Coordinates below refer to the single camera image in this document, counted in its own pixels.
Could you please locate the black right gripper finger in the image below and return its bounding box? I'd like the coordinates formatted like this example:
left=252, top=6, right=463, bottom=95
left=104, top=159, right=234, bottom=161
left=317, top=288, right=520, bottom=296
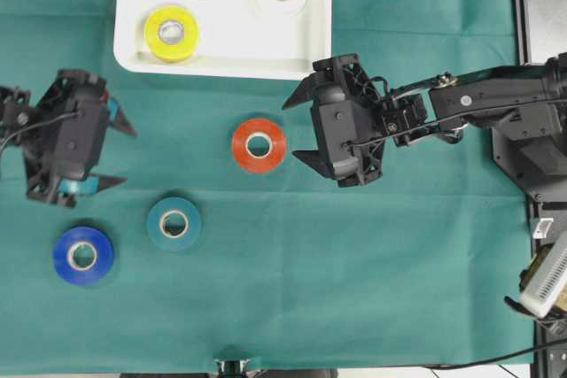
left=282, top=76, right=315, bottom=110
left=292, top=150, right=332, bottom=179

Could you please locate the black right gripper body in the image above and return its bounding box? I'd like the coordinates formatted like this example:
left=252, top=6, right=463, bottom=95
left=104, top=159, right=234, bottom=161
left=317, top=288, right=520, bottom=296
left=312, top=52, right=431, bottom=189

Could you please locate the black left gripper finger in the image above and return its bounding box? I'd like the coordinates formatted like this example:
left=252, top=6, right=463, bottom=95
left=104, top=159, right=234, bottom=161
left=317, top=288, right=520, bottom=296
left=106, top=96, right=137, bottom=137
left=59, top=174, right=127, bottom=196

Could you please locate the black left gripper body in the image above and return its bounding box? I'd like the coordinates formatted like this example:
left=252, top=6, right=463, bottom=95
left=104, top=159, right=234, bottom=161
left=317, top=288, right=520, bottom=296
left=24, top=70, right=109, bottom=208

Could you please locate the red tape roll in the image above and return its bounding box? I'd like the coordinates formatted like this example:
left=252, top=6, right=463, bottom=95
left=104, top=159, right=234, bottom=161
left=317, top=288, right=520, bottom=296
left=231, top=119, right=287, bottom=174

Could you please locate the blue tape roll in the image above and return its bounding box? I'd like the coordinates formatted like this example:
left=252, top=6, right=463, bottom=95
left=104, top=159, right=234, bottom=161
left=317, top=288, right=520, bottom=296
left=52, top=227, right=114, bottom=287

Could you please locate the yellow tape roll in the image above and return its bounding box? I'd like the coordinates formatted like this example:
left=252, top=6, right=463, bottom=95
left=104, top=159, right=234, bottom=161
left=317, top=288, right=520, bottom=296
left=144, top=5, right=199, bottom=63

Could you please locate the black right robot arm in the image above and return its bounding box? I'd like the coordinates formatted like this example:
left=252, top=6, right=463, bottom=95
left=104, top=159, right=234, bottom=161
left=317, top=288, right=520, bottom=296
left=283, top=54, right=566, bottom=188

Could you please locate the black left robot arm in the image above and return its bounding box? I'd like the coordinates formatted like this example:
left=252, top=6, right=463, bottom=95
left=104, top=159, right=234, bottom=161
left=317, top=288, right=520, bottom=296
left=1, top=69, right=136, bottom=208

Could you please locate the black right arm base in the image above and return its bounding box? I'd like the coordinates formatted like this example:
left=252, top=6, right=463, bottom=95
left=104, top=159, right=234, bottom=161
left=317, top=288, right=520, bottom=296
left=491, top=104, right=566, bottom=203

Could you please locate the teal tape roll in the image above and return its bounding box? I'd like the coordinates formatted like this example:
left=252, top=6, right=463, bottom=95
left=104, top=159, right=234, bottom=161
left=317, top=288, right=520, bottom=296
left=146, top=197, right=203, bottom=251

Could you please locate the white plastic tray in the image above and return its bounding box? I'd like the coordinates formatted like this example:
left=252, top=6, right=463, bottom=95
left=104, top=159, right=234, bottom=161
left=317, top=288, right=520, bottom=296
left=113, top=0, right=332, bottom=81

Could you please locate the green table cloth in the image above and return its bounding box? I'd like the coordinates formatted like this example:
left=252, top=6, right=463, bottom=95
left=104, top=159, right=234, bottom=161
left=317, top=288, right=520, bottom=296
left=1, top=0, right=533, bottom=374

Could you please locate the white perforated electronics box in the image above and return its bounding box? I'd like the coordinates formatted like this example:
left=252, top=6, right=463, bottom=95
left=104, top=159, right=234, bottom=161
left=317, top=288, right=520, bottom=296
left=519, top=232, right=566, bottom=318

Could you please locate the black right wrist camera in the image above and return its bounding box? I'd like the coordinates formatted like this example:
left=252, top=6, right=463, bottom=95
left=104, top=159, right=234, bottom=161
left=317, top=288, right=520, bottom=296
left=311, top=83, right=370, bottom=187

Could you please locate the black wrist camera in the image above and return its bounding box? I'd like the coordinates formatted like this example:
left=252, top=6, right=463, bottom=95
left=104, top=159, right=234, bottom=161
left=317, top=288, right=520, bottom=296
left=311, top=83, right=370, bottom=187
left=51, top=83, right=110, bottom=181

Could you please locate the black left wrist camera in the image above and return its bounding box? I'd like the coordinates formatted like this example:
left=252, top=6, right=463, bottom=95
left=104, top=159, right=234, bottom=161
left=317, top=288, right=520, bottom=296
left=51, top=83, right=110, bottom=181

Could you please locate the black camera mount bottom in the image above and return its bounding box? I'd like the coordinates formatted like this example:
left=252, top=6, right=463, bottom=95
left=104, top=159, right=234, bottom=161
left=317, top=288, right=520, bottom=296
left=215, top=359, right=250, bottom=378

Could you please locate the black cable bottom right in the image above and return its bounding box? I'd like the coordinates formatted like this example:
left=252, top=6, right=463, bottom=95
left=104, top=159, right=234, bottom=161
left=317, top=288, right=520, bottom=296
left=424, top=336, right=567, bottom=370

